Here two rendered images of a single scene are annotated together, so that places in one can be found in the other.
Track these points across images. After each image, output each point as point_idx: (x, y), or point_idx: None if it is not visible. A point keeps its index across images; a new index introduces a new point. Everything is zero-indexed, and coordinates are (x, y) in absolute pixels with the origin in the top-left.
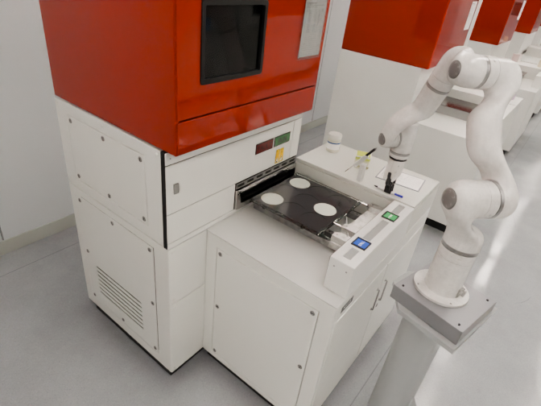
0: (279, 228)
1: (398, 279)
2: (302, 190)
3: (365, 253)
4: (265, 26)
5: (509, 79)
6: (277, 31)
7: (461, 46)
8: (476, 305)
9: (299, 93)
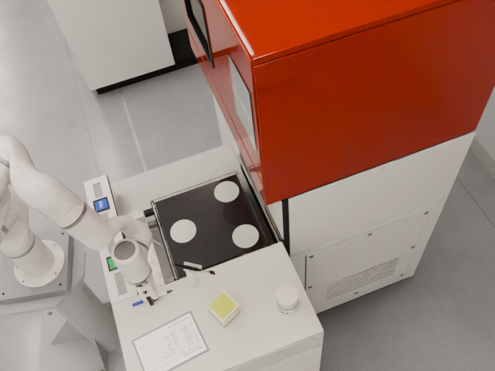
0: None
1: (81, 257)
2: (228, 229)
3: (90, 200)
4: (205, 28)
5: None
6: (215, 48)
7: (29, 174)
8: (8, 276)
9: (247, 155)
